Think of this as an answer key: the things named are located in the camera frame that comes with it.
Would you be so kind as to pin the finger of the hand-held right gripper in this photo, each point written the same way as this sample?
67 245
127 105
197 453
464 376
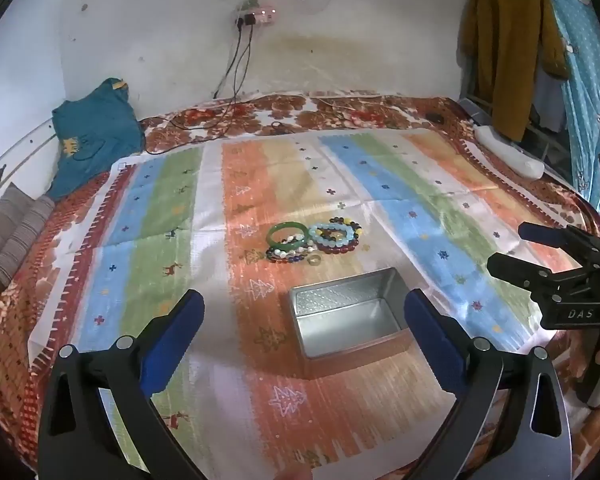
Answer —
515 266
540 233

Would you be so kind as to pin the small black object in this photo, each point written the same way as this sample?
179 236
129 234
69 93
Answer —
435 117

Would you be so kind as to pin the white bed headboard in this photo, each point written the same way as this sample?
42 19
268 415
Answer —
10 160

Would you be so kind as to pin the pink power strip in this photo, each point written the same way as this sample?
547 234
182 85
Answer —
260 15

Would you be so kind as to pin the brown striped folded cloth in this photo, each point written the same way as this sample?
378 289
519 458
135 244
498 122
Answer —
10 240

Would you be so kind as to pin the silver metal tin box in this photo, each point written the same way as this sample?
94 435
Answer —
350 320

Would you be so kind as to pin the mustard hanging jacket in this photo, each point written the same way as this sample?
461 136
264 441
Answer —
510 50

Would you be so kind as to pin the grey hanging garment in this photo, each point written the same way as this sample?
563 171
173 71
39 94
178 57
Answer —
550 100

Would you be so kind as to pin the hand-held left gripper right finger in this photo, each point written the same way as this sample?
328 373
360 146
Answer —
430 335

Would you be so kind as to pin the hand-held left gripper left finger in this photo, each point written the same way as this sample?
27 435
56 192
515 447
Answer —
175 340

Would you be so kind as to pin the grey metal rack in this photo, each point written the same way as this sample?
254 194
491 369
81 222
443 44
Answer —
550 145

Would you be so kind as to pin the person's left hand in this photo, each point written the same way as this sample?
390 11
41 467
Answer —
294 474

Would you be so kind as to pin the white oblong object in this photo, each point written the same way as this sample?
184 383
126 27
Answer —
510 152

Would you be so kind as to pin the striped colourful cloth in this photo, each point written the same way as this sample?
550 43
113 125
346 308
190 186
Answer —
290 185

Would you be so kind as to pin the green jade bangle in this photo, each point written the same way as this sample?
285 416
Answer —
274 231

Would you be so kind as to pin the teal shirt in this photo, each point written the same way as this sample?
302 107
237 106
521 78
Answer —
97 130

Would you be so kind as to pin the small black loop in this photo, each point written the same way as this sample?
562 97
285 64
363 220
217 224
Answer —
279 126

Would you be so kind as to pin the blue dotted curtain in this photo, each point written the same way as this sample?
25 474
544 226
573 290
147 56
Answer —
587 85

